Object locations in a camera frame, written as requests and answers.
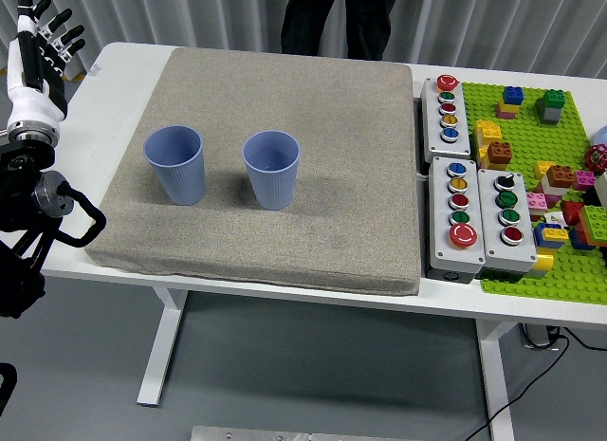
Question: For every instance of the white pleated curtain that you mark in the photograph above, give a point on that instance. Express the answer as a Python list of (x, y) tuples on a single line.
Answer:
[(189, 14)]

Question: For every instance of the blue yellow pink block stack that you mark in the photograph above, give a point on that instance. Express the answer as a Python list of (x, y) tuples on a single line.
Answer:
[(512, 97)]

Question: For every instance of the grey power strip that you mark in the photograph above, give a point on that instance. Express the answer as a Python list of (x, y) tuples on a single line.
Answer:
[(536, 336)]

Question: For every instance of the orange white block stack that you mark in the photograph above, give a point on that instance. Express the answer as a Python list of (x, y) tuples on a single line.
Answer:
[(559, 175)]

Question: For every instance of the person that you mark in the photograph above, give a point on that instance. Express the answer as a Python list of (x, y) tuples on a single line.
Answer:
[(322, 19)]

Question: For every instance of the brown building block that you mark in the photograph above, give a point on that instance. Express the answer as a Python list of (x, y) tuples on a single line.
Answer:
[(499, 152)]

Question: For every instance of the small table sticker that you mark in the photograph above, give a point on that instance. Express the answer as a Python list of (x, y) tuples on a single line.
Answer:
[(95, 71)]

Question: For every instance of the green building baseplate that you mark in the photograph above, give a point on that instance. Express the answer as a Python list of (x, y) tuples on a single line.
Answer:
[(521, 137)]

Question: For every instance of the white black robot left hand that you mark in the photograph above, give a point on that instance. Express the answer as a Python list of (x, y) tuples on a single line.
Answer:
[(33, 104)]

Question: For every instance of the yellow white block stack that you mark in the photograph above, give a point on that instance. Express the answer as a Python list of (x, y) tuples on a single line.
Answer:
[(486, 130)]

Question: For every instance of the grey-brown foam mat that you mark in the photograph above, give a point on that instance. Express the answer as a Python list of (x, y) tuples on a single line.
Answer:
[(308, 128)]

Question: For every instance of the white box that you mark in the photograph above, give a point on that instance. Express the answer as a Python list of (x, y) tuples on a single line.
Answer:
[(602, 189)]

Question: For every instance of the red valve wheel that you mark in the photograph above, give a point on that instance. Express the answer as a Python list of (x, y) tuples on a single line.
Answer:
[(596, 159)]

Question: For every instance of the red building block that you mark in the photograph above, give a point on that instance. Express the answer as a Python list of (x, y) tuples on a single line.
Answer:
[(571, 212)]

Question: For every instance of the blue ribbed plastic cup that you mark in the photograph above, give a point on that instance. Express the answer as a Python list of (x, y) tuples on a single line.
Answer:
[(180, 180), (272, 185)]

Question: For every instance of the white table leg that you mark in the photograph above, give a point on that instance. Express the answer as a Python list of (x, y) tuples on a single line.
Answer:
[(495, 379), (159, 351)]

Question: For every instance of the pale blue round object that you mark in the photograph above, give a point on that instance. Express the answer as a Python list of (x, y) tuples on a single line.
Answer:
[(601, 137)]

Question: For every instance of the small white printed tile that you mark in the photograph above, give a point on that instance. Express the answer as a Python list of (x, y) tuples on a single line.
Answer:
[(554, 217)]

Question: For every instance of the yellow round block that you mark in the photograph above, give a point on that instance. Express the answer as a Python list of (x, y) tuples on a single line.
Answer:
[(543, 263)]

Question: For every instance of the green orange block stack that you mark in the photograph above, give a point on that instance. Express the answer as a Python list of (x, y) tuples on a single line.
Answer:
[(595, 220)]

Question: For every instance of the green grey block stack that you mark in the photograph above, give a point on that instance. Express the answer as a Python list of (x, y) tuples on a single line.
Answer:
[(551, 109)]

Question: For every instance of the grey five-button control box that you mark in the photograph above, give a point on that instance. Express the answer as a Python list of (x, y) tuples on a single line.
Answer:
[(438, 232), (432, 137)]

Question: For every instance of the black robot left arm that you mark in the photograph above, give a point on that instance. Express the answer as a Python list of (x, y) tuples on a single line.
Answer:
[(19, 175)]

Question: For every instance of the pink building block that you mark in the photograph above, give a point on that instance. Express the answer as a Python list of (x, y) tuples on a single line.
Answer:
[(584, 180), (537, 200)]

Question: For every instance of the silver metal plate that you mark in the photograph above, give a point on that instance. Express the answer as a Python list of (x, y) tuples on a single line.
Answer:
[(284, 434)]

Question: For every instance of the grey selector switch control box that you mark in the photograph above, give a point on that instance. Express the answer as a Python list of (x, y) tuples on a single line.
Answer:
[(488, 232)]

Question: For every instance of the yellow building block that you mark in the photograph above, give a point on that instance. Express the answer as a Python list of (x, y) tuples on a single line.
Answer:
[(541, 170)]

